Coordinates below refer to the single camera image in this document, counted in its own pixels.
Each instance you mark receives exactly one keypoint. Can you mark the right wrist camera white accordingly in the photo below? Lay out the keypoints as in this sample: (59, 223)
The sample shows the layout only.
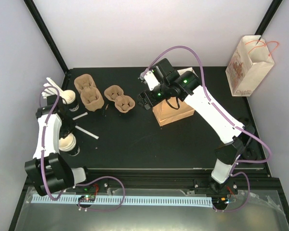
(149, 78)

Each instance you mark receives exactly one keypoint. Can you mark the brown paper bag white handles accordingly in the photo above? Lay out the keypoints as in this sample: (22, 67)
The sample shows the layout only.
(164, 114)

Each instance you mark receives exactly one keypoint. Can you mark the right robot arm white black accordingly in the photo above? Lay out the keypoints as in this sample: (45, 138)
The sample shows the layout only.
(165, 82)

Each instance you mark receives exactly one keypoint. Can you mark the right black corner post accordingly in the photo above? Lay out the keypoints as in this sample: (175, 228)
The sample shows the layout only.
(274, 6)

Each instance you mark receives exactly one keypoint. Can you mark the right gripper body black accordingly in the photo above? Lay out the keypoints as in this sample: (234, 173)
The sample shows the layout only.
(155, 100)

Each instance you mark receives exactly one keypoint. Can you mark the white printed paper bag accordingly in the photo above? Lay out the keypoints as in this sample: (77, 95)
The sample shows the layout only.
(249, 65)

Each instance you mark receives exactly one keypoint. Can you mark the paper cup holding stirrers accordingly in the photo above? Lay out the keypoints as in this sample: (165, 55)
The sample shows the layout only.
(70, 100)

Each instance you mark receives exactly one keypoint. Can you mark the small green circuit board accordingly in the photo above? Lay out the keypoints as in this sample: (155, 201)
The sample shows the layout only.
(87, 198)

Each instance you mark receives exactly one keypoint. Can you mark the left black corner post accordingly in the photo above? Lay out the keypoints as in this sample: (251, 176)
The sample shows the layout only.
(45, 32)

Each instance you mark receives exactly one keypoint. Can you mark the black corner post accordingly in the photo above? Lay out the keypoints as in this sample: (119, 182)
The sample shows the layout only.
(45, 32)
(274, 6)

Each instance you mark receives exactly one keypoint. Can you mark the white wrapped straw on table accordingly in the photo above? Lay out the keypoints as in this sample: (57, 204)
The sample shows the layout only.
(87, 132)

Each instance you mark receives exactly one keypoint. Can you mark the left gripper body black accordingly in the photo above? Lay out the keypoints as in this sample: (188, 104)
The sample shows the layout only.
(67, 127)

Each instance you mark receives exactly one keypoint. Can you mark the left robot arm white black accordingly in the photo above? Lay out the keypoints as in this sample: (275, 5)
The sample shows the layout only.
(48, 171)

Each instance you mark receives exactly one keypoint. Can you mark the light blue cable duct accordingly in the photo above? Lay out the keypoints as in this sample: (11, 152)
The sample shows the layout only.
(128, 200)

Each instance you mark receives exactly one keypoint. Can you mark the stacked brown pulp cup carriers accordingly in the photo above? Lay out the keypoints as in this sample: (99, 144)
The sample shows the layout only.
(89, 93)

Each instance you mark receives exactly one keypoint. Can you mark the black cup lid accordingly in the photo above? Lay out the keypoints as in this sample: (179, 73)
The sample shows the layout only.
(249, 154)

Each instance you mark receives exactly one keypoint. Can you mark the bundle of white wrapped straws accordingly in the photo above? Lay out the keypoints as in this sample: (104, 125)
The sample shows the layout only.
(51, 88)

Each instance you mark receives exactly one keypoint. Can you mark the black aluminium frame rail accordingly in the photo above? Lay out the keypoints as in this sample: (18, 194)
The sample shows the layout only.
(199, 181)

